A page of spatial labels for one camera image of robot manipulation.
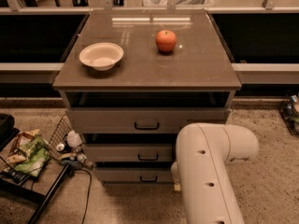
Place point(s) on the grey drawer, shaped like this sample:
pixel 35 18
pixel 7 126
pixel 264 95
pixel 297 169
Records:
pixel 141 120
pixel 120 153
pixel 133 175

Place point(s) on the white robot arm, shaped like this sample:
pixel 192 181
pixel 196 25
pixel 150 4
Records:
pixel 202 151

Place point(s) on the grey drawer cabinet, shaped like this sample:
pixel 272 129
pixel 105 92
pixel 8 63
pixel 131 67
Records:
pixel 196 74

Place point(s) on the black stand leg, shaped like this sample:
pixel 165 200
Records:
pixel 47 198

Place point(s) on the white plastic bottle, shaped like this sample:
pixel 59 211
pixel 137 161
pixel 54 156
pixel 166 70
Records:
pixel 73 139

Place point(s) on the green snack bag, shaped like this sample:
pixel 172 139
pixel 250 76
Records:
pixel 36 154

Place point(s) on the red apple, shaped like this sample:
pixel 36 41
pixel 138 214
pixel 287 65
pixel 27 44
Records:
pixel 166 40

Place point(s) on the white bowl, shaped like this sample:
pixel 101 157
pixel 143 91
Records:
pixel 101 56

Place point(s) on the brown snack packet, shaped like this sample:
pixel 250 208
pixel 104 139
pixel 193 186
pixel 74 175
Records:
pixel 16 155

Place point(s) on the black bin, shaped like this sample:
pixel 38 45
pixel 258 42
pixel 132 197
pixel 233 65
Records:
pixel 7 129

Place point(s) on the wire mesh basket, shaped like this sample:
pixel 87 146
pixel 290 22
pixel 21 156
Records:
pixel 61 131

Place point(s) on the right wire basket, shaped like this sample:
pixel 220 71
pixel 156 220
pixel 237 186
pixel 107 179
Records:
pixel 289 111

